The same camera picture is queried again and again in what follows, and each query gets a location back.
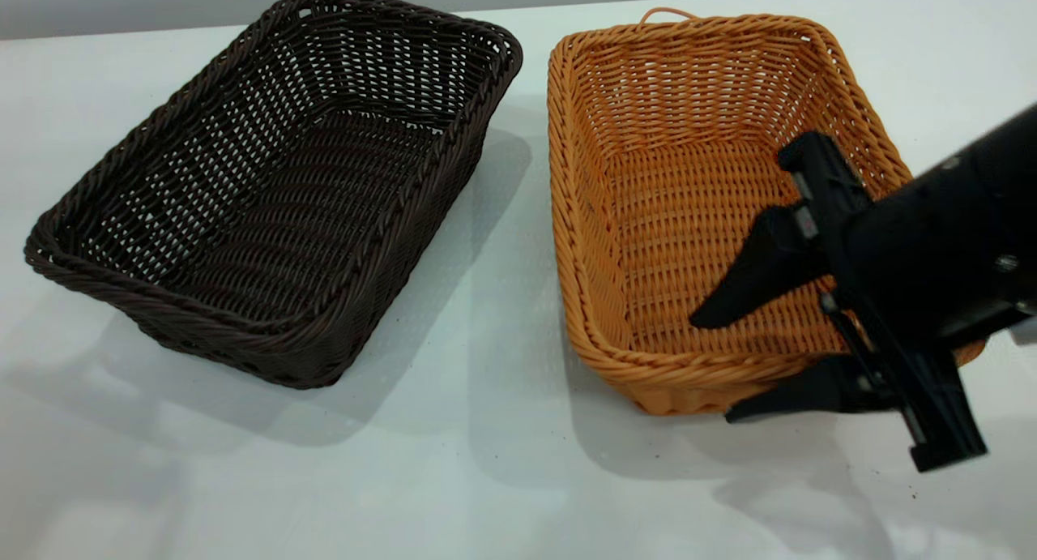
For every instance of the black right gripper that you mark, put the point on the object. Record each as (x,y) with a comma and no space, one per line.
(915,252)

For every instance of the orange woven basket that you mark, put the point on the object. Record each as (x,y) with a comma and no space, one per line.
(672,220)

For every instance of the black woven basket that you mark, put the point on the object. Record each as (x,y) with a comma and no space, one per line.
(292,220)

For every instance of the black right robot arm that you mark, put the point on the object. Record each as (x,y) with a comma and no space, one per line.
(1017,151)

